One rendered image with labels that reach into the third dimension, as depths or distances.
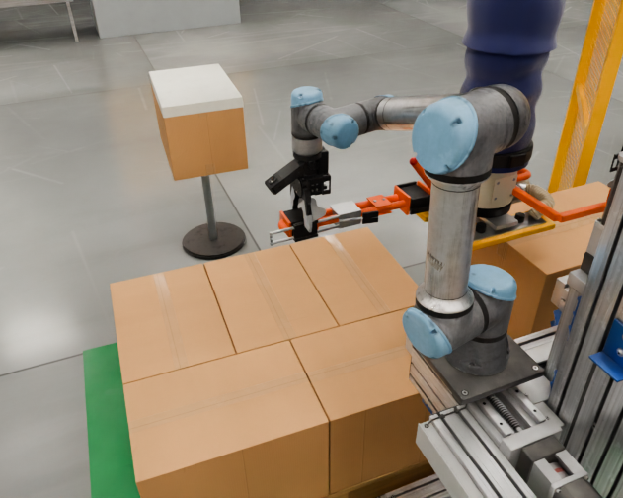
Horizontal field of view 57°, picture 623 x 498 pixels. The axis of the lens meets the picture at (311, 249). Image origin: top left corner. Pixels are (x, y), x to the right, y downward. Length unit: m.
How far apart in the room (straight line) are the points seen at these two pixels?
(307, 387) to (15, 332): 1.85
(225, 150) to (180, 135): 0.25
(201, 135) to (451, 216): 2.13
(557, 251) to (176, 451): 1.35
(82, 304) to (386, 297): 1.78
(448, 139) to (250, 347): 1.35
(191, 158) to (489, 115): 2.24
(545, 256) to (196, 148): 1.82
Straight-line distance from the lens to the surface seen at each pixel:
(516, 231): 1.79
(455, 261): 1.10
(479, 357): 1.35
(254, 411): 1.92
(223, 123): 3.02
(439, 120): 0.97
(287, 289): 2.36
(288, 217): 1.51
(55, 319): 3.36
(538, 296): 1.95
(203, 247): 3.60
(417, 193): 1.67
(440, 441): 1.36
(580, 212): 1.70
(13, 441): 2.84
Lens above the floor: 2.01
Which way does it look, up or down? 35 degrees down
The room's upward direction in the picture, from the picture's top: 1 degrees counter-clockwise
